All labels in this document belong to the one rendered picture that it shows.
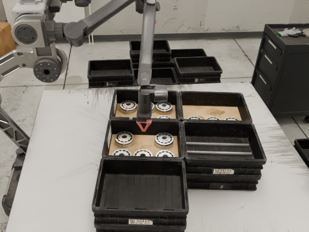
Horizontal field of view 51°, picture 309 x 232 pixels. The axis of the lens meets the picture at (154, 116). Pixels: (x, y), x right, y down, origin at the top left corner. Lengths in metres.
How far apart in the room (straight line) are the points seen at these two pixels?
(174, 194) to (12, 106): 2.51
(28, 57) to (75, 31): 0.57
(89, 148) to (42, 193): 0.39
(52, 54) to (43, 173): 0.65
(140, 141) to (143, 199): 0.39
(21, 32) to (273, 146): 1.52
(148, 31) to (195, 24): 3.48
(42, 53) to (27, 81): 2.24
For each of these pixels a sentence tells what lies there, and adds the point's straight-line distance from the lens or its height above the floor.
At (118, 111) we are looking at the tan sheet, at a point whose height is 0.83.
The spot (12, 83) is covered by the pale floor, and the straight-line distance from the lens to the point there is 4.12.
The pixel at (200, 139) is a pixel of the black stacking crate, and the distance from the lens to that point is 1.85.
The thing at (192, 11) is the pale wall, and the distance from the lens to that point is 4.88.
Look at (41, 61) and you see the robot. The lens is 1.85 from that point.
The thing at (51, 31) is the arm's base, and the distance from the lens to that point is 1.50.
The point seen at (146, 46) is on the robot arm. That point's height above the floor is 1.40.
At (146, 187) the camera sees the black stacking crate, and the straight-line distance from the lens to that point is 1.58.
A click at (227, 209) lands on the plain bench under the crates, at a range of 1.72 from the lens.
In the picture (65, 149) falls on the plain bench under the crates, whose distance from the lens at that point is 2.00.
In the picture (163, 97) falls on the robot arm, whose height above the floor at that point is 1.24.
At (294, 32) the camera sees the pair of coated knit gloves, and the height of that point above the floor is 0.89.
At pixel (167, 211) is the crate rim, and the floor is 0.93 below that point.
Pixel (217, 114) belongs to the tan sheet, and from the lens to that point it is 2.05.
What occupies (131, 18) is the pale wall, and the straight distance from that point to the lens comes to 4.78.
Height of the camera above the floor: 2.04
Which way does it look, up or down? 38 degrees down
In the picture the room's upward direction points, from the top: 2 degrees clockwise
